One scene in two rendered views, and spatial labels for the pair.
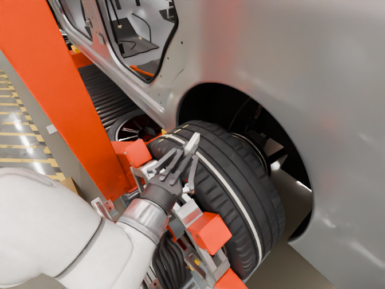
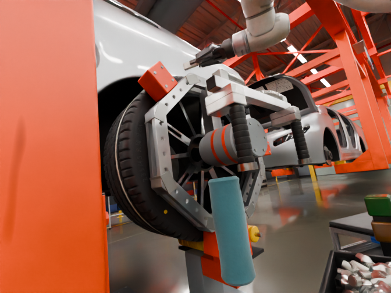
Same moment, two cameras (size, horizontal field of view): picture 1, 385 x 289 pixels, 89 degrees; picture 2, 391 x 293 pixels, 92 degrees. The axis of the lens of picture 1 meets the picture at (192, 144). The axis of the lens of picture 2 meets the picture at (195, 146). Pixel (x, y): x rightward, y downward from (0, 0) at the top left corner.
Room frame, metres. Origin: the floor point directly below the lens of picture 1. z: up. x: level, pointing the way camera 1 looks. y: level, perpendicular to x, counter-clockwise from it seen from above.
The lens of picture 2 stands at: (0.41, 0.79, 0.74)
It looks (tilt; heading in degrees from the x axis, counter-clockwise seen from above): 10 degrees up; 269
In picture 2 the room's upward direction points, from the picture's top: 8 degrees counter-clockwise
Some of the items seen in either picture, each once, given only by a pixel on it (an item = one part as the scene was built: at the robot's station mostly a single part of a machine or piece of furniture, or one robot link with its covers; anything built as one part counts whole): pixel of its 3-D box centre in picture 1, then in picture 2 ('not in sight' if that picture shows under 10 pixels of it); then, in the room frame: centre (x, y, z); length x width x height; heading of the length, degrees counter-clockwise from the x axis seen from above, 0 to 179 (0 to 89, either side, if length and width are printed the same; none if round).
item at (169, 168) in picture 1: (172, 166); (207, 55); (0.29, 0.05, 1.27); 0.11 x 0.01 x 0.04; 157
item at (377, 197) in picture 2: not in sight; (379, 204); (0.03, 0.38, 0.64); 0.04 x 0.04 x 0.04; 40
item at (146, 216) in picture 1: (145, 219); (240, 44); (0.15, 0.10, 1.27); 0.09 x 0.06 x 0.09; 65
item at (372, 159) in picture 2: not in sight; (341, 103); (-2.37, -2.41, 1.75); 0.68 x 0.16 x 2.45; 130
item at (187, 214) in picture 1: (173, 219); (216, 148); (0.32, 0.08, 0.85); 0.54 x 0.07 x 0.54; 40
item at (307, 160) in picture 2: not in sight; (299, 141); (0.04, 0.15, 0.83); 0.04 x 0.04 x 0.16
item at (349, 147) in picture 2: not in sight; (302, 136); (-2.48, -3.96, 1.49); 4.95 x 1.86 x 1.59; 40
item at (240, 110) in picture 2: not in sight; (241, 136); (0.29, 0.37, 0.83); 0.04 x 0.04 x 0.16
